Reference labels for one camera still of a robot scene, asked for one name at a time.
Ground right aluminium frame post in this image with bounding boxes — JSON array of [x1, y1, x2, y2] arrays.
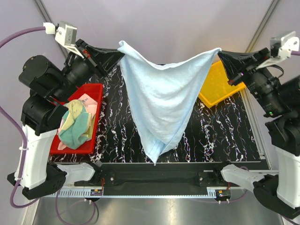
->
[[245, 0, 281, 53]]

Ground aluminium frame post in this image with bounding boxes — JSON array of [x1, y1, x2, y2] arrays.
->
[[32, 0, 77, 84], [245, 0, 281, 53]]

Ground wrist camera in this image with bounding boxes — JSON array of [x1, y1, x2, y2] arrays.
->
[[256, 31, 300, 69], [43, 21, 83, 58]]

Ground light blue towel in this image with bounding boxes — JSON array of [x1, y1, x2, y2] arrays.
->
[[118, 41, 222, 164]]

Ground white slotted cable duct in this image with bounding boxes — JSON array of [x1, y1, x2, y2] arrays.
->
[[59, 188, 103, 198]]

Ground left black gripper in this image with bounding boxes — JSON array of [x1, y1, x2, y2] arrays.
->
[[52, 38, 125, 102]]

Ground yellow green towel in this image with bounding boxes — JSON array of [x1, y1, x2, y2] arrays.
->
[[58, 99, 96, 149]]

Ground yellow plastic tray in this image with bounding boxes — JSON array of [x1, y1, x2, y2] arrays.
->
[[198, 61, 246, 108]]

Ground left aluminium frame post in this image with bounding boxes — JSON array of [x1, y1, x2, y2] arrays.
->
[[32, 0, 77, 84]]

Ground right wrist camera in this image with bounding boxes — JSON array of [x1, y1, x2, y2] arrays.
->
[[256, 31, 300, 69]]

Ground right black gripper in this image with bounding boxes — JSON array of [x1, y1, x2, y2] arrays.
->
[[217, 45, 285, 115]]

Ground red plastic bin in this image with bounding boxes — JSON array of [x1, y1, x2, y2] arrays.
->
[[50, 83, 103, 155]]

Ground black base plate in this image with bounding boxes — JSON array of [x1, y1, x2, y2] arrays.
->
[[100, 162, 219, 197]]

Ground pink towel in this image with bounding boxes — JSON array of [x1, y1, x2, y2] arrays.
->
[[57, 93, 99, 150]]

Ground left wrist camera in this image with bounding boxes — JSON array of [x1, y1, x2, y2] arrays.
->
[[43, 21, 83, 58]]

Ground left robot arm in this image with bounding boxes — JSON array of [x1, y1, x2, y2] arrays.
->
[[7, 40, 123, 200]]

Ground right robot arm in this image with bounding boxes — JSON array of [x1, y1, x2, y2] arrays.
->
[[213, 48, 300, 219]]

